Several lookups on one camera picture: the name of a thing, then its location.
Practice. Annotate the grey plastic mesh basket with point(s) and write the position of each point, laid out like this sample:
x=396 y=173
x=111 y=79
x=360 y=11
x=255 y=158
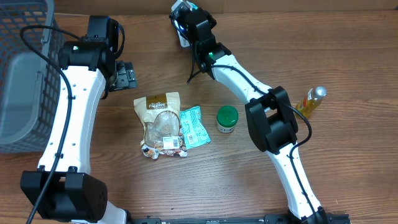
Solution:
x=29 y=85

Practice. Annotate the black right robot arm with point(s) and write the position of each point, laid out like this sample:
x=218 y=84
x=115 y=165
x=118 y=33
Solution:
x=271 y=118

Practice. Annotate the white barcode scanner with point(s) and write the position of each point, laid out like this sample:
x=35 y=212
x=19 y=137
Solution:
x=183 y=41

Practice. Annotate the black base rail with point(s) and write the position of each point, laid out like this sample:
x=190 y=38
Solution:
x=267 y=219

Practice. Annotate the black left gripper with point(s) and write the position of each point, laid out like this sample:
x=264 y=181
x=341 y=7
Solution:
x=127 y=76

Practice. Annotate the yellow dish soap bottle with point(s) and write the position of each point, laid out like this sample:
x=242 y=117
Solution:
x=311 y=101

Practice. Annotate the brown snack pouch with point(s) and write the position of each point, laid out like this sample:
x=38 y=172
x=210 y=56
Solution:
x=160 y=117

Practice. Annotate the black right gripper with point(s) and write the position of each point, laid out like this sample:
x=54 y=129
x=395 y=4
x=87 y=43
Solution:
x=182 y=14

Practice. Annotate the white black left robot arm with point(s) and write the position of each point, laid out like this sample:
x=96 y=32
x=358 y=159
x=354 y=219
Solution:
x=62 y=188

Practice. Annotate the teal snack packet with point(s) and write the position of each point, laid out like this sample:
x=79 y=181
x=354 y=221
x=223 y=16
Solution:
x=194 y=132

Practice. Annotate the green tissue canister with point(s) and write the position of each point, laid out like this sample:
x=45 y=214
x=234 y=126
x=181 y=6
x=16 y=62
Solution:
x=226 y=119

